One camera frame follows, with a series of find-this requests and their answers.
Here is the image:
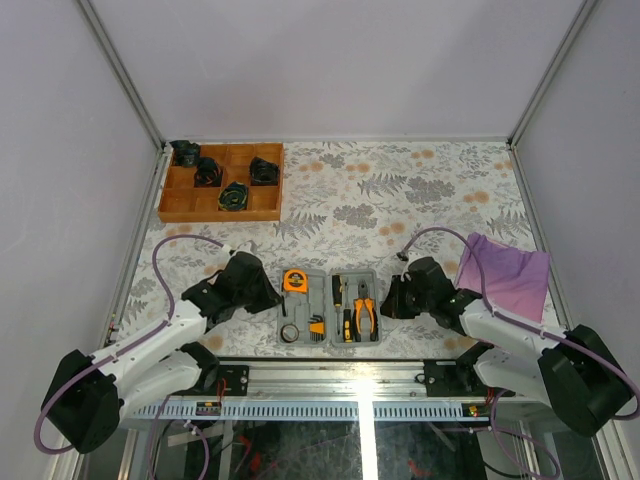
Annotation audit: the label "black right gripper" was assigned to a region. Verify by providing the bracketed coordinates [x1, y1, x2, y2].
[377, 276, 434, 321]

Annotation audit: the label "orange tape measure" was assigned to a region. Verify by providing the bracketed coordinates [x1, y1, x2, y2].
[282, 269, 308, 317]

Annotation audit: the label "orange black pliers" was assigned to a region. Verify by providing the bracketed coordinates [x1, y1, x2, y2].
[353, 280, 379, 342]

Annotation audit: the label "black electrical tape roll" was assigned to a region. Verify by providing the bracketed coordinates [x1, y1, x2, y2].
[280, 324, 300, 343]

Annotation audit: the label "large black yellow screwdriver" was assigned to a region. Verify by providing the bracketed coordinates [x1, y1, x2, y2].
[342, 308, 353, 343]

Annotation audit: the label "grey plastic tool case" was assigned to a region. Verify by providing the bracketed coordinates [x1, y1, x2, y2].
[276, 268, 382, 348]

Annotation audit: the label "small black yellow screwdriver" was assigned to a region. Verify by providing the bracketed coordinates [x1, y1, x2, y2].
[331, 274, 343, 308]

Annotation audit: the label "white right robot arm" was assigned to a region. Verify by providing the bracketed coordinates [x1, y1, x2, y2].
[380, 253, 634, 437]

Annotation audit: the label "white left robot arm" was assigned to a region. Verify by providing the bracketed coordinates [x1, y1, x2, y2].
[36, 251, 282, 454]

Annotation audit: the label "black blue tape roll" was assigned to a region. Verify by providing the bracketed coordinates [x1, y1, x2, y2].
[218, 181, 249, 212]

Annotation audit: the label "purple princess print bag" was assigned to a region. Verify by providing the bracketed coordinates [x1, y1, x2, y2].
[456, 233, 551, 323]

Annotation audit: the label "orange wooden compartment tray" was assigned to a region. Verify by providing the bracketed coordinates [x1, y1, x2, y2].
[157, 140, 284, 223]

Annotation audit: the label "black tape roll right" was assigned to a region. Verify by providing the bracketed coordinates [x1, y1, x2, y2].
[249, 157, 280, 186]

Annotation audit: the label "black tape roll top-left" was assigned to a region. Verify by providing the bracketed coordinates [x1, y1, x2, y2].
[170, 140, 200, 168]

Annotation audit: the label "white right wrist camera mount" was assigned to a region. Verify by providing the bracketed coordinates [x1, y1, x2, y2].
[396, 251, 423, 270]

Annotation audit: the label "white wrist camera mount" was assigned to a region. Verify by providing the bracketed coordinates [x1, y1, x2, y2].
[396, 251, 423, 270]
[221, 240, 256, 256]

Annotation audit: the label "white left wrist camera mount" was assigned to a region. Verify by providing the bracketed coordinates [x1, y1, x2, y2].
[221, 240, 256, 256]

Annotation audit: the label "aluminium front rail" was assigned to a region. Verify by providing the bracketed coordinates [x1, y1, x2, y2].
[221, 357, 453, 401]

